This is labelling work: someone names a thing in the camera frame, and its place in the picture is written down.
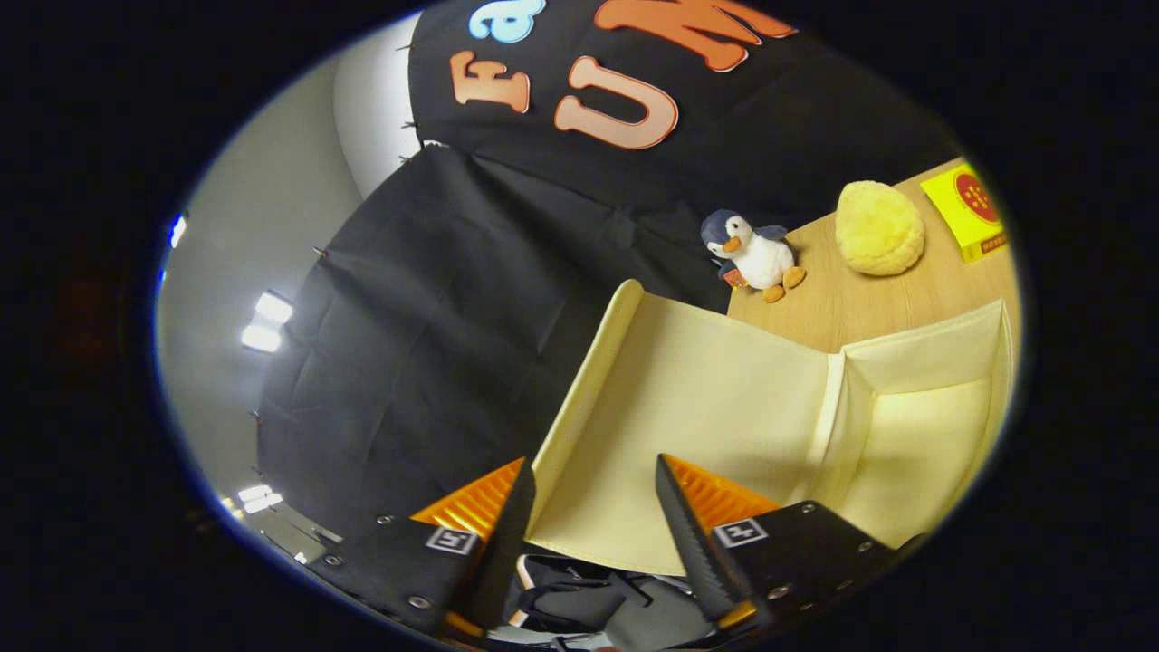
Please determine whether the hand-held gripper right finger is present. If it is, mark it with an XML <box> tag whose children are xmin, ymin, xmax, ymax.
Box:
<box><xmin>656</xmin><ymin>453</ymin><xmax>924</xmax><ymax>635</ymax></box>

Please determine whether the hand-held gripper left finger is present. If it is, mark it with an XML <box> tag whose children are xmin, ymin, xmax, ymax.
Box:
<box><xmin>308</xmin><ymin>457</ymin><xmax>537</xmax><ymax>646</ymax></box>

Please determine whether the cream fabric storage box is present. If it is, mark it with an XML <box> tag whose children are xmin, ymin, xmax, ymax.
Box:
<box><xmin>528</xmin><ymin>279</ymin><xmax>1015</xmax><ymax>578</ymax></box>

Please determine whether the person's black sneaker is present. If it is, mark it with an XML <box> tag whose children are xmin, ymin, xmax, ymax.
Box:
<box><xmin>503</xmin><ymin>552</ymin><xmax>716</xmax><ymax>652</ymax></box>

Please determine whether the ceiling light panel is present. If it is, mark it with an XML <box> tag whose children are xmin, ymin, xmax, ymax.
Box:
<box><xmin>222</xmin><ymin>484</ymin><xmax>283</xmax><ymax>517</ymax></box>
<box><xmin>240</xmin><ymin>290</ymin><xmax>295</xmax><ymax>354</ymax></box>

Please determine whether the penguin plush toy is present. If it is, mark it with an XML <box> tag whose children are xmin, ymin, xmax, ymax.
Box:
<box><xmin>700</xmin><ymin>210</ymin><xmax>807</xmax><ymax>303</ymax></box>

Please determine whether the yellow fluffy plush ball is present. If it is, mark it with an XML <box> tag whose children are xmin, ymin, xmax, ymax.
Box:
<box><xmin>835</xmin><ymin>180</ymin><xmax>926</xmax><ymax>277</ymax></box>

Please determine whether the yellow book with red circle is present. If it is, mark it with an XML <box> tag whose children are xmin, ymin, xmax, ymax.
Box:
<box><xmin>921</xmin><ymin>163</ymin><xmax>1009</xmax><ymax>264</ymax></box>

